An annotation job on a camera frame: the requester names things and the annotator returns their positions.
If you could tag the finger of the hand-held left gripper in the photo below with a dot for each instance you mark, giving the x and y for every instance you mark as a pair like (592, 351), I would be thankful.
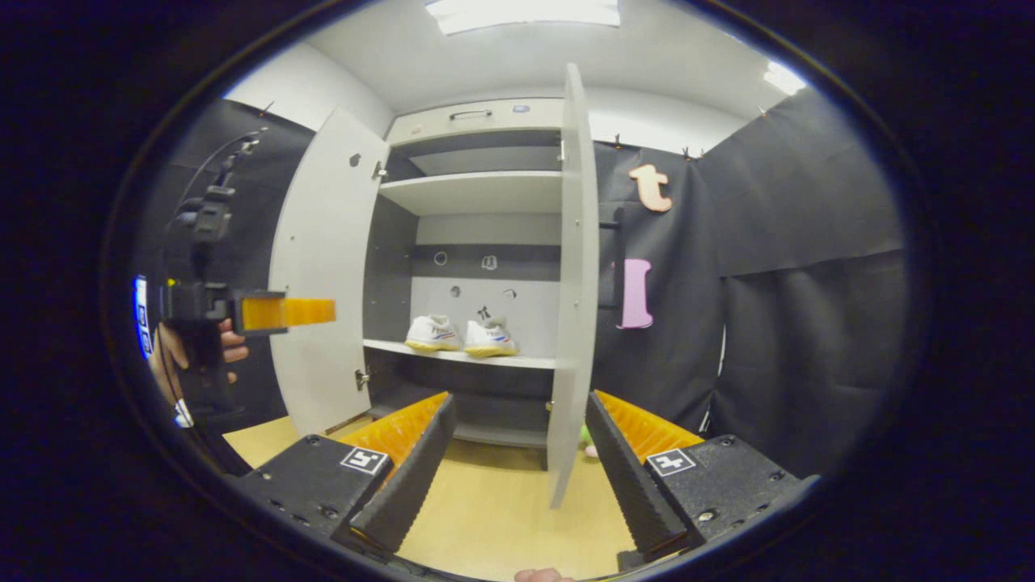
(267, 314)

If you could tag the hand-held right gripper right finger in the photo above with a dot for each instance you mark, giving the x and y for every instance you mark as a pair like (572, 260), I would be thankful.
(623, 477)

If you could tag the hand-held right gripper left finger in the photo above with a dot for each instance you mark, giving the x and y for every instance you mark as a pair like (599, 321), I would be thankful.
(420, 477)

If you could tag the white cabinet door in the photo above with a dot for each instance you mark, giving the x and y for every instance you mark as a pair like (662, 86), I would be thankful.
(576, 323)
(323, 283)

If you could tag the white shoe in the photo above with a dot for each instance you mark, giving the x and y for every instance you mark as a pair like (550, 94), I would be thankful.
(433, 333)
(491, 338)

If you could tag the white shoe cabinet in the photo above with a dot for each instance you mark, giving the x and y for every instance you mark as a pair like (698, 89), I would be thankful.
(469, 192)

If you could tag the white cabinet drawer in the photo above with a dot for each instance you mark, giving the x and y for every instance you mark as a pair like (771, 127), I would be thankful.
(485, 121)

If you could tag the green and pink plush toy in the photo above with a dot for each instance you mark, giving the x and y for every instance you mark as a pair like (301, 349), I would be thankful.
(585, 436)

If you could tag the black backdrop cloth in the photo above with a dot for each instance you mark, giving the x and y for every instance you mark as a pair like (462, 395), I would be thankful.
(257, 242)
(808, 339)

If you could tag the large ceiling light panel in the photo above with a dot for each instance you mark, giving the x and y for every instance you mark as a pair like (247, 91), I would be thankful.
(525, 14)

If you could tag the small ceiling light panel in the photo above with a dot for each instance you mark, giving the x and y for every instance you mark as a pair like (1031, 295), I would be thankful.
(784, 78)

